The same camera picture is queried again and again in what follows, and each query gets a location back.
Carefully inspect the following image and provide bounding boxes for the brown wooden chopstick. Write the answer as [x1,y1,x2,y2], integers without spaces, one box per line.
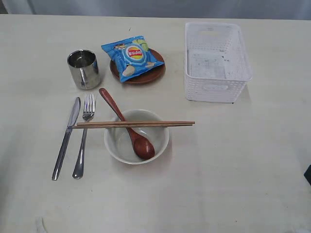
[72,124,193,129]
[76,121,195,126]

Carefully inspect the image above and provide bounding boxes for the brown wooden spoon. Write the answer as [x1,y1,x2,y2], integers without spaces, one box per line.
[99,88,155,160]

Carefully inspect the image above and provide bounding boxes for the brown wooden plate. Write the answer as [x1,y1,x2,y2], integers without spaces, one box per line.
[110,49,165,85]

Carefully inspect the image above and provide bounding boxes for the white patterned ceramic bowl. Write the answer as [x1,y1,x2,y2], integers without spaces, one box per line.
[104,109,170,166]

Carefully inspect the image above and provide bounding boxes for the blue chips bag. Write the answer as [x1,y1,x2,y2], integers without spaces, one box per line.
[101,35,164,83]

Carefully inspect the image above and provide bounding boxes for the silver metal fork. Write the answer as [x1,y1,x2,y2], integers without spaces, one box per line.
[72,94,96,179]

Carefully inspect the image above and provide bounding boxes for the white plastic woven basket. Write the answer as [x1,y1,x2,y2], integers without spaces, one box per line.
[184,22,253,103]

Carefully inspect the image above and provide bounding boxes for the silver metal knife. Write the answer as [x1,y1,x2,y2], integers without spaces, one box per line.
[52,97,81,181]

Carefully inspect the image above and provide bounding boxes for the stainless steel cup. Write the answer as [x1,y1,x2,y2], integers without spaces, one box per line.
[67,50,102,90]

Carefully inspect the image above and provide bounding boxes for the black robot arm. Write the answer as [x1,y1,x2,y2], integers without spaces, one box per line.
[304,165,311,185]

